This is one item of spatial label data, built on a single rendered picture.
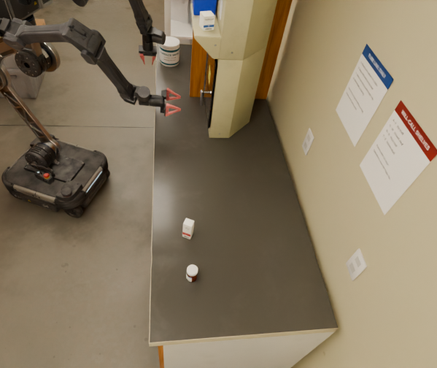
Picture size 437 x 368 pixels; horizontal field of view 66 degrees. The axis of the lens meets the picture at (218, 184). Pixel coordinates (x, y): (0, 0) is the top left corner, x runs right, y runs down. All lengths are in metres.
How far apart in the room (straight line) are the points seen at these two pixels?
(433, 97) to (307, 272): 0.82
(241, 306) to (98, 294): 1.27
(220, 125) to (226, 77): 0.29
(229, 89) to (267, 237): 0.73
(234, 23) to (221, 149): 0.64
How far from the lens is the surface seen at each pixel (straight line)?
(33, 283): 2.56
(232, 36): 1.56
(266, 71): 2.13
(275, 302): 1.40
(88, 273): 2.49
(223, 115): 1.78
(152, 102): 1.73
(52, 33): 1.50
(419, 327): 1.12
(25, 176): 2.78
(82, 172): 2.69
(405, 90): 1.11
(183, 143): 1.83
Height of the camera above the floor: 2.20
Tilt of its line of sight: 50 degrees down
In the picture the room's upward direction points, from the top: 10 degrees clockwise
